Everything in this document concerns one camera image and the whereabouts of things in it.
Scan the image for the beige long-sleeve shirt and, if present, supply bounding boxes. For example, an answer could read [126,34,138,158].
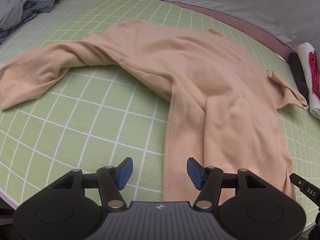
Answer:
[1,20,308,202]

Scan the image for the blue denim jeans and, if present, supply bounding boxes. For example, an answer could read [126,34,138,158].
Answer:
[1,0,37,44]

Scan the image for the folded red checked garment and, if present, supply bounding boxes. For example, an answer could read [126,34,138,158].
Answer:
[309,51,319,97]

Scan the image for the green grid cutting mat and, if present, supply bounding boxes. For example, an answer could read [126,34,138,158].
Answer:
[0,0,320,225]

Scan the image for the folded white garment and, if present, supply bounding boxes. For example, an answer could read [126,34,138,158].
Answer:
[297,42,319,119]

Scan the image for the folded black garment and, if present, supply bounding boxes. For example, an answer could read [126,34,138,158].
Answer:
[289,53,309,104]

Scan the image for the grey hoodie sweatshirt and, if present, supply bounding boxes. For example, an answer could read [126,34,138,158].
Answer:
[1,0,28,31]

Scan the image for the blue plaid checked shirt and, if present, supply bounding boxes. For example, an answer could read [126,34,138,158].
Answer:
[33,0,60,13]

